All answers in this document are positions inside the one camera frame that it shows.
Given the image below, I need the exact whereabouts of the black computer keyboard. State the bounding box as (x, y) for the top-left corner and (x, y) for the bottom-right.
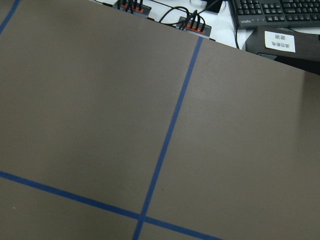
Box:
(229, 0), (320, 30)

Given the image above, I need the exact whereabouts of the black box with label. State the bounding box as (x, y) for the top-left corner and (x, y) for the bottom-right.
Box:
(245, 26), (320, 75)

